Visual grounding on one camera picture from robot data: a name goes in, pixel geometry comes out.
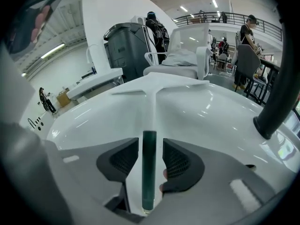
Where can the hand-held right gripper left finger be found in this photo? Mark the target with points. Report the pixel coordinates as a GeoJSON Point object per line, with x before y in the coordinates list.
{"type": "Point", "coordinates": [82, 172]}

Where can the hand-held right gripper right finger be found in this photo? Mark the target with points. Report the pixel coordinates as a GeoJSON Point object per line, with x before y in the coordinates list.
{"type": "Point", "coordinates": [211, 191]}

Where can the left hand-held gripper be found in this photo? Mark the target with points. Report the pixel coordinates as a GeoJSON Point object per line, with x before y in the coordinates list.
{"type": "Point", "coordinates": [23, 29]}

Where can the person's left hand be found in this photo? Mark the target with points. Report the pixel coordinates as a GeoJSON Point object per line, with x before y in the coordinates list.
{"type": "Point", "coordinates": [38, 21]}

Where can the cardboard box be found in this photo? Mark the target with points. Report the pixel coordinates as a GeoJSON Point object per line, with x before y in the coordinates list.
{"type": "Point", "coordinates": [62, 98]}

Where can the white counter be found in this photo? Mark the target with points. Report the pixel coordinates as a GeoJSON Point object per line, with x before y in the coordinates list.
{"type": "Point", "coordinates": [93, 83]}

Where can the grey copier machine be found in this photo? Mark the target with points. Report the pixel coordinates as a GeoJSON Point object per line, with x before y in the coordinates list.
{"type": "Point", "coordinates": [126, 50]}

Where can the black curved pole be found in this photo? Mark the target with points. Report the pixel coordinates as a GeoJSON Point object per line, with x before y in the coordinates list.
{"type": "Point", "coordinates": [279, 83]}

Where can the grey dining chair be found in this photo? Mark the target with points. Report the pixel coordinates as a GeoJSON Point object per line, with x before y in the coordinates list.
{"type": "Point", "coordinates": [249, 62]}

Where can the grey cloth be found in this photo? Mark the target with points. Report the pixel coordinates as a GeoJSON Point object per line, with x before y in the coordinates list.
{"type": "Point", "coordinates": [181, 58]}

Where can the black table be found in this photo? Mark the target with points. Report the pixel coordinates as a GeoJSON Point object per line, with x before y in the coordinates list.
{"type": "Point", "coordinates": [269, 65]}

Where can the white office chair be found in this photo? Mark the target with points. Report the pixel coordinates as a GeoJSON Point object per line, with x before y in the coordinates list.
{"type": "Point", "coordinates": [185, 53]}

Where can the black metal railing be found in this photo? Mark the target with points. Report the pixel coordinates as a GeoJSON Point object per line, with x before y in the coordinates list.
{"type": "Point", "coordinates": [234, 20]}

